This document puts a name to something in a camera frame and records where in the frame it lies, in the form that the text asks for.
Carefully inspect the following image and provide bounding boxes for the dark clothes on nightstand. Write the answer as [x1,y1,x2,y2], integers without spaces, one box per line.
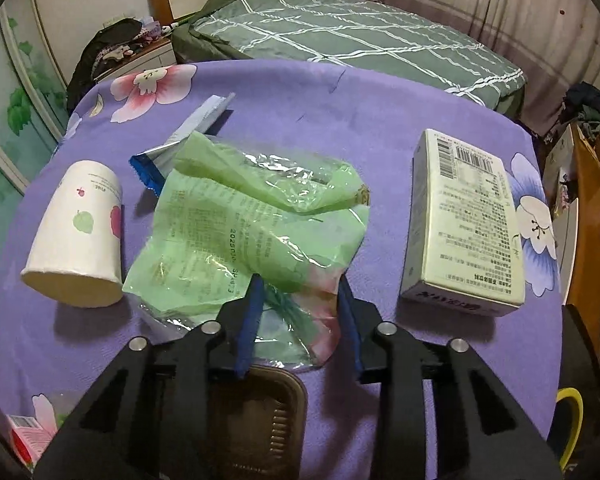
[66,18,142,115]

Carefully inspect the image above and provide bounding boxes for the yellow rimmed blue trash bin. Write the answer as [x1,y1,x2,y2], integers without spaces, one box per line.
[547,387,584,471]

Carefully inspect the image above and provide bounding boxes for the pile of clothes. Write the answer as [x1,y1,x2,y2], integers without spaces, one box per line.
[558,81,600,124]

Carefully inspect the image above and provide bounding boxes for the pink white window curtain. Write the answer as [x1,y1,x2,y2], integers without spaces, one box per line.
[384,0,600,134]

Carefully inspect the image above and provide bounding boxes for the brown plastic tray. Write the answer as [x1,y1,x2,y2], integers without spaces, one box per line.
[208,365,308,479]

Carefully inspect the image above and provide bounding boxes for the green plastic snack wrapper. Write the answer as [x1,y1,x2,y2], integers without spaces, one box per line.
[123,132,370,370]

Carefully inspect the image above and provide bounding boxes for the white green cardboard box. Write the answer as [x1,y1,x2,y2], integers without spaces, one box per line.
[401,129,526,318]

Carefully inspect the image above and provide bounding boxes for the blue white foil wrapper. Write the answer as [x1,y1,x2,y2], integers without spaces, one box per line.
[128,91,237,198]

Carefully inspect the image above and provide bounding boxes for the wooden low cabinet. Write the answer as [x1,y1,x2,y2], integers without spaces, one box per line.
[542,122,600,356]

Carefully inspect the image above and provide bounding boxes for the green plaid bed quilt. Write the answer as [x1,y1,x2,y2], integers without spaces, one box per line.
[171,0,527,117]

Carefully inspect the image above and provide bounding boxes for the pink strawberry milk carton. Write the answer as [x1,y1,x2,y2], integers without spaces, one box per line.
[7,415,57,470]

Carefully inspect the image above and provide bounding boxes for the white bedside nightstand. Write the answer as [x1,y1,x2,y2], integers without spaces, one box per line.
[94,37,176,82]

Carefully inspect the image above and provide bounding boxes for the white paper cup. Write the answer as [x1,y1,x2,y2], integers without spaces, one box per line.
[20,160,123,308]

